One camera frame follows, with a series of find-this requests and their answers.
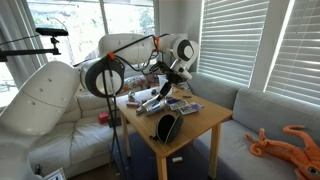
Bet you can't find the narrow white window blind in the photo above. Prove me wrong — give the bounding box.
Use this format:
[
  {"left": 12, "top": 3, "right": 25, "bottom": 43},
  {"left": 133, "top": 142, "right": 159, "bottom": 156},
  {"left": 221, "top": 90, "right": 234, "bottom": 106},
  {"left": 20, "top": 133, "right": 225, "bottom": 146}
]
[{"left": 265, "top": 0, "right": 320, "bottom": 106}]

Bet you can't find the grey curtain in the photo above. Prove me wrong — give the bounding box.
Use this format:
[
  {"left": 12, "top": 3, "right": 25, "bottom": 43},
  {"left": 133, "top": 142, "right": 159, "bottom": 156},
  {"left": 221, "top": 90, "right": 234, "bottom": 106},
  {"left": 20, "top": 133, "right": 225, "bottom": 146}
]
[{"left": 0, "top": 0, "right": 48, "bottom": 68}]

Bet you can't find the orange cable clip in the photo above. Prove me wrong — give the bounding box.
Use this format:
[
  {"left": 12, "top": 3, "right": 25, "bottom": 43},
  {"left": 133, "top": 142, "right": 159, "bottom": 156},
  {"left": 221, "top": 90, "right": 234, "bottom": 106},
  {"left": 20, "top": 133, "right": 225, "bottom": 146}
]
[
  {"left": 152, "top": 35, "right": 161, "bottom": 53},
  {"left": 106, "top": 51, "right": 117, "bottom": 62}
]

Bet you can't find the large glass window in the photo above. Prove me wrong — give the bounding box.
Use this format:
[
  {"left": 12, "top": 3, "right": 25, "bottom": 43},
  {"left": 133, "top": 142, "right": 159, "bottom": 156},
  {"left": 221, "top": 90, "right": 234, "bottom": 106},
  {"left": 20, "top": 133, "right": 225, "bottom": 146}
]
[{"left": 26, "top": 0, "right": 156, "bottom": 67}]

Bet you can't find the white leather sofa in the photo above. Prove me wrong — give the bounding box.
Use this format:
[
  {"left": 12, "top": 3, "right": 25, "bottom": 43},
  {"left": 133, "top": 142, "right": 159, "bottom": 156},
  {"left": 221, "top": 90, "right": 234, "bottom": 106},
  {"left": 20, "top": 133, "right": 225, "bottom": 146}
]
[{"left": 28, "top": 74, "right": 158, "bottom": 180}]

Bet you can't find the white picture frame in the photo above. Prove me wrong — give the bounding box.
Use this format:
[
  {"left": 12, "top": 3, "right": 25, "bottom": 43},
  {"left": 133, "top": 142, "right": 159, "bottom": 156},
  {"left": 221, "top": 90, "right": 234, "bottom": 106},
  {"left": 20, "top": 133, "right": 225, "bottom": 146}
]
[{"left": 42, "top": 167, "right": 67, "bottom": 180}]

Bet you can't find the black glasses case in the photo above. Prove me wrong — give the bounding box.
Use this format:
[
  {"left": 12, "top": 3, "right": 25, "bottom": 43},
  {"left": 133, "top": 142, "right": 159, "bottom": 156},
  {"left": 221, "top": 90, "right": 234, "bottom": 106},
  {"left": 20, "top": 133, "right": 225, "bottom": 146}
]
[{"left": 149, "top": 113, "right": 185, "bottom": 145}]

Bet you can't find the orange squid plush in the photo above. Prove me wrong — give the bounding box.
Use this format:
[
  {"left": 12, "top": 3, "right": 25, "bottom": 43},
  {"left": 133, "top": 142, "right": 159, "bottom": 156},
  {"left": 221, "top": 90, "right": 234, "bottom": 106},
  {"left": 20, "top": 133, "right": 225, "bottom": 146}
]
[{"left": 245, "top": 124, "right": 320, "bottom": 180}]

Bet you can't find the grey fabric sofa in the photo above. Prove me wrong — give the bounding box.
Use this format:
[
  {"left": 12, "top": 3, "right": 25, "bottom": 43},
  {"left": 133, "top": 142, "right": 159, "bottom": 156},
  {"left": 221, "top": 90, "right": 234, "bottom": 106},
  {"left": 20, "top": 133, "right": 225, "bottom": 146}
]
[{"left": 185, "top": 71, "right": 320, "bottom": 180}]

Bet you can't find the small red box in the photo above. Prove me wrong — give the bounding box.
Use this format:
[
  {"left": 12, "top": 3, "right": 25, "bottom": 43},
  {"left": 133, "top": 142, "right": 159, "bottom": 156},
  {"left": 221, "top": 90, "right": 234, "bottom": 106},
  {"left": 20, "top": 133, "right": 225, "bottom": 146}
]
[{"left": 97, "top": 111, "right": 111, "bottom": 125}]

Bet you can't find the blue purple foil packet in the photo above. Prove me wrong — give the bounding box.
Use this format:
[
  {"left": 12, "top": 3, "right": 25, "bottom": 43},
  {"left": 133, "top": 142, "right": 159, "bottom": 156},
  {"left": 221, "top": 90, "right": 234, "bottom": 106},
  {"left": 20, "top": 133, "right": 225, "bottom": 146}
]
[{"left": 165, "top": 97, "right": 190, "bottom": 111}]

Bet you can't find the silver cup with coloured print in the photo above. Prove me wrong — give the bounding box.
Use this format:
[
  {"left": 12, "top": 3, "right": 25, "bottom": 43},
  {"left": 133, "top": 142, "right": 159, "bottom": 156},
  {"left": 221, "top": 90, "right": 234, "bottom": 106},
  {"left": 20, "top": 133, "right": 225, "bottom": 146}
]
[{"left": 142, "top": 96, "right": 169, "bottom": 117}]

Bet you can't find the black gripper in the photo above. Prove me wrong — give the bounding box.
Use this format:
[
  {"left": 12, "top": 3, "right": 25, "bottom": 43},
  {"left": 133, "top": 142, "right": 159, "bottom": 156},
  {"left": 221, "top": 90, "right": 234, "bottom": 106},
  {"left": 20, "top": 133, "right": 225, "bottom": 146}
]
[{"left": 158, "top": 69, "right": 184, "bottom": 101}]

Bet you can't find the colourful printed packet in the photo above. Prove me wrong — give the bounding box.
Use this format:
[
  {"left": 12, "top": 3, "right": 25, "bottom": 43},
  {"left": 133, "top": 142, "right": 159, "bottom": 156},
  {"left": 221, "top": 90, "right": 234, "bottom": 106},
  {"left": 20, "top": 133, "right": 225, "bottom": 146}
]
[{"left": 179, "top": 102, "right": 205, "bottom": 116}]

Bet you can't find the black camera on stand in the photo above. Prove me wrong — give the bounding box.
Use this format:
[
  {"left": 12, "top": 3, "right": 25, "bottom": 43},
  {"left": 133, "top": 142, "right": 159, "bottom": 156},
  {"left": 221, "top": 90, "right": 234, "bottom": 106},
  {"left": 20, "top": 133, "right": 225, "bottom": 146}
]
[{"left": 0, "top": 27, "right": 70, "bottom": 63}]

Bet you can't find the wide white window blind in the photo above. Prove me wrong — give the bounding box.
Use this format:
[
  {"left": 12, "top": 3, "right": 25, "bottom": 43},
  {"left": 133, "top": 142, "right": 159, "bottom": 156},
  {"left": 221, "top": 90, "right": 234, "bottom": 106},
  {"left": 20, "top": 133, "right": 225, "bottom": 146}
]
[{"left": 197, "top": 0, "right": 270, "bottom": 86}]

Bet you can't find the small black box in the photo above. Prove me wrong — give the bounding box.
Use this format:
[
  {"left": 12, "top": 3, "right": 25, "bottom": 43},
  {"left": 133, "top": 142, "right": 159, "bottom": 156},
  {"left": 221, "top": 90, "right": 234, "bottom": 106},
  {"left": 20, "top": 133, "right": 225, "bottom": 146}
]
[{"left": 107, "top": 116, "right": 123, "bottom": 129}]

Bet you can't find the light wooden table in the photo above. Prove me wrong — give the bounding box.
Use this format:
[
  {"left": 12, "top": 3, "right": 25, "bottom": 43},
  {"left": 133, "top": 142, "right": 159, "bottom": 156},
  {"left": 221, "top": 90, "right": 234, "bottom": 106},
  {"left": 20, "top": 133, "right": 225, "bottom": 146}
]
[{"left": 115, "top": 85, "right": 234, "bottom": 180}]

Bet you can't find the colourful floral pillow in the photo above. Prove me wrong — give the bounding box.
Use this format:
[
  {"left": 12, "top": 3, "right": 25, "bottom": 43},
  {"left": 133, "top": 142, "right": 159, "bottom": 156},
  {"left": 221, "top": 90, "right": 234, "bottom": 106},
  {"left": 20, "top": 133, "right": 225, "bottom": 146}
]
[{"left": 121, "top": 74, "right": 158, "bottom": 96}]

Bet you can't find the dark blue rug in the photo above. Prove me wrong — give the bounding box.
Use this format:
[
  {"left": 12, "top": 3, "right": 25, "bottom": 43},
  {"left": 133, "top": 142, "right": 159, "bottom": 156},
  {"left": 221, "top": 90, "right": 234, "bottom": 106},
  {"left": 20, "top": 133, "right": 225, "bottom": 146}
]
[{"left": 109, "top": 131, "right": 214, "bottom": 180}]

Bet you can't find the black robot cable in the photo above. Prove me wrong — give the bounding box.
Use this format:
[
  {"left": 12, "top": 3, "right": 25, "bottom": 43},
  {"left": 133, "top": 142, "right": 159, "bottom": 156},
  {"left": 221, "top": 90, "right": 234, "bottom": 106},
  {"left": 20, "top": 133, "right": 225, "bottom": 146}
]
[{"left": 72, "top": 33, "right": 172, "bottom": 180}]

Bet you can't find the small white floor object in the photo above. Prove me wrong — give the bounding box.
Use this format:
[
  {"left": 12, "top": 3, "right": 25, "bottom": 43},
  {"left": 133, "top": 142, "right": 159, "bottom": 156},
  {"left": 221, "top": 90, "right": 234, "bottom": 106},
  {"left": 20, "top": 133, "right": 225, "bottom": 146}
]
[{"left": 171, "top": 155, "right": 184, "bottom": 164}]

